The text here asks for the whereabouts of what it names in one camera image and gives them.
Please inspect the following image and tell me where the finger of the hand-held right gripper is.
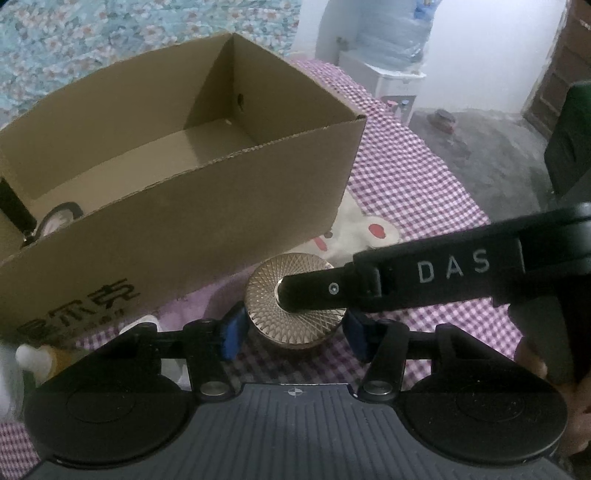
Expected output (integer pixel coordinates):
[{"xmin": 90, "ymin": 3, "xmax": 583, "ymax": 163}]
[{"xmin": 276, "ymin": 264, "xmax": 386, "ymax": 317}]

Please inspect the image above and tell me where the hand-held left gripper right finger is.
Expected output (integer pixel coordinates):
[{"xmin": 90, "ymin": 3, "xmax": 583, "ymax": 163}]
[{"xmin": 345, "ymin": 310, "xmax": 502, "ymax": 403}]

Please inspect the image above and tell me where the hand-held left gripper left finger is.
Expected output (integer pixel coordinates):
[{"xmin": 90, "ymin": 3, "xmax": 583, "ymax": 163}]
[{"xmin": 99, "ymin": 305, "xmax": 249, "ymax": 401}]

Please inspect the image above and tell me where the brown cardboard box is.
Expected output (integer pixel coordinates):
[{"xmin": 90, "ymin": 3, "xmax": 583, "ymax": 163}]
[{"xmin": 0, "ymin": 31, "xmax": 368, "ymax": 344}]

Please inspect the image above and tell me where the person's right hand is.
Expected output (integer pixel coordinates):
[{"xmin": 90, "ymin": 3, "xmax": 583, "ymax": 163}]
[{"xmin": 513, "ymin": 338, "xmax": 591, "ymax": 462}]

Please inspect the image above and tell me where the purple checked bear blanket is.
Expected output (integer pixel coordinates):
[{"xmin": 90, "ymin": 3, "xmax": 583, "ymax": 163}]
[{"xmin": 0, "ymin": 55, "xmax": 532, "ymax": 467}]

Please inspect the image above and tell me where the small red and grey item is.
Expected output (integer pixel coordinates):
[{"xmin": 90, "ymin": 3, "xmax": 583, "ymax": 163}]
[{"xmin": 427, "ymin": 108, "xmax": 458, "ymax": 132}]

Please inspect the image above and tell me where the black chair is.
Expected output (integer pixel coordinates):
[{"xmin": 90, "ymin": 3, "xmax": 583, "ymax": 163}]
[{"xmin": 544, "ymin": 80, "xmax": 591, "ymax": 204}]

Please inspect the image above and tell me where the white bottle with orange label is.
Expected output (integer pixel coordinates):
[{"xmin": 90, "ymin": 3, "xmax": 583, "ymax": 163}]
[{"xmin": 14, "ymin": 346, "xmax": 63, "ymax": 384}]

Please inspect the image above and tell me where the white water dispenser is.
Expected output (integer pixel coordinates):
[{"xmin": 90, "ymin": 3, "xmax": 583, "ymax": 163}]
[{"xmin": 339, "ymin": 46, "xmax": 426, "ymax": 125}]

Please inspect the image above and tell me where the round black and white container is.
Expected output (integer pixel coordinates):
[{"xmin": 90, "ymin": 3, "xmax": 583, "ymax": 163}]
[{"xmin": 34, "ymin": 202, "xmax": 86, "ymax": 238}]

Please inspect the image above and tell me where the brown wooden door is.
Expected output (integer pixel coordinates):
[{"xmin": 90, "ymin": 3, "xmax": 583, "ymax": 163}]
[{"xmin": 522, "ymin": 0, "xmax": 591, "ymax": 141}]

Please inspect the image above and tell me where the blue water bottle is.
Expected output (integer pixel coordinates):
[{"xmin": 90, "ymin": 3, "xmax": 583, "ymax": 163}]
[{"xmin": 358, "ymin": 0, "xmax": 437, "ymax": 70}]

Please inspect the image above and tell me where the blue floral bedsheet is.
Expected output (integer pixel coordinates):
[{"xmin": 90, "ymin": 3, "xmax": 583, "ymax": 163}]
[{"xmin": 0, "ymin": 0, "xmax": 305, "ymax": 134}]

